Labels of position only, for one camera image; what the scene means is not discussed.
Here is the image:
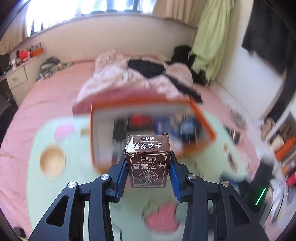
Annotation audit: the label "small orange box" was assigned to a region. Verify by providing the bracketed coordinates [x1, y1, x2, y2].
[30, 42, 45, 57]

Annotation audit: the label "brown card box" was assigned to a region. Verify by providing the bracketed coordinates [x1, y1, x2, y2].
[125, 134, 173, 189]

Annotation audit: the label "pink bed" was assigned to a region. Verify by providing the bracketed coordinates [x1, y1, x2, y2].
[0, 59, 280, 241]

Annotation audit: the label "pile of patterned clothes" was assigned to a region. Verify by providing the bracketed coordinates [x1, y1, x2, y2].
[36, 56, 73, 81]

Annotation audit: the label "orange storage box white inside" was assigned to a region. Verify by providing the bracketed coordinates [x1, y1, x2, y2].
[89, 97, 217, 173]

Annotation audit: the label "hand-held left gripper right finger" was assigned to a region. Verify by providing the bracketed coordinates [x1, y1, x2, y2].
[169, 154, 271, 241]

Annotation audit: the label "small white drawer cabinet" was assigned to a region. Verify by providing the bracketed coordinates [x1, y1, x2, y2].
[6, 65, 31, 100]

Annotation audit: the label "black device with green light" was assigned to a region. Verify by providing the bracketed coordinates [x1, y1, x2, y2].
[240, 160, 276, 219]

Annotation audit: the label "black clothes by curtain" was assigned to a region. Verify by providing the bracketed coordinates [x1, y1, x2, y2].
[172, 45, 209, 85]

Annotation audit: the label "beige curtain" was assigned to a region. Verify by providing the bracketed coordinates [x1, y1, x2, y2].
[0, 11, 31, 55]
[152, 0, 209, 22]

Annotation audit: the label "red object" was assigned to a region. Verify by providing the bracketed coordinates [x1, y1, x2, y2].
[19, 49, 30, 62]

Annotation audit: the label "black garment on quilt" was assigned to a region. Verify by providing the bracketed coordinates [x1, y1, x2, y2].
[127, 59, 203, 104]

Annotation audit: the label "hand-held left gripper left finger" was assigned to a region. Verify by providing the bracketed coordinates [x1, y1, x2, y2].
[28, 154, 130, 241]

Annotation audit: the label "green curtain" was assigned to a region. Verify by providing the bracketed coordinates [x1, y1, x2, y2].
[191, 0, 239, 81]

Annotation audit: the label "window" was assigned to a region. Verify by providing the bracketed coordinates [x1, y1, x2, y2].
[25, 0, 156, 38]

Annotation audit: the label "light green desktop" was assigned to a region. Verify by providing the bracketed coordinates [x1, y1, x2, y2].
[26, 116, 255, 241]

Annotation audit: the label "pink floral quilt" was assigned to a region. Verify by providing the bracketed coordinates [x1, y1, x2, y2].
[72, 49, 202, 116]

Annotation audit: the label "dark hanging cloth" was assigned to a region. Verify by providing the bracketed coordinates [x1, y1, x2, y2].
[241, 0, 295, 73]

